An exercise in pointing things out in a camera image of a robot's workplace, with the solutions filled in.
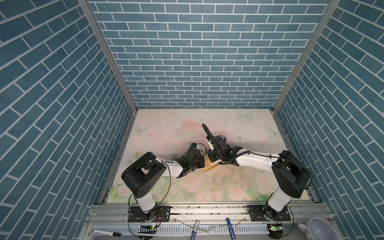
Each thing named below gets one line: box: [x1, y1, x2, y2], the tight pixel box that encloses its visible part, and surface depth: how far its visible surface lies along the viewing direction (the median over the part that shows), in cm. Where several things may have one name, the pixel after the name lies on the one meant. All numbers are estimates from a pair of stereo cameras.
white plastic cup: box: [297, 217, 339, 240], surface depth 68 cm
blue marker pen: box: [226, 217, 237, 240], surface depth 70 cm
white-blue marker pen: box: [190, 220, 200, 240], surface depth 69 cm
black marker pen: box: [92, 229, 122, 237], surface depth 70 cm
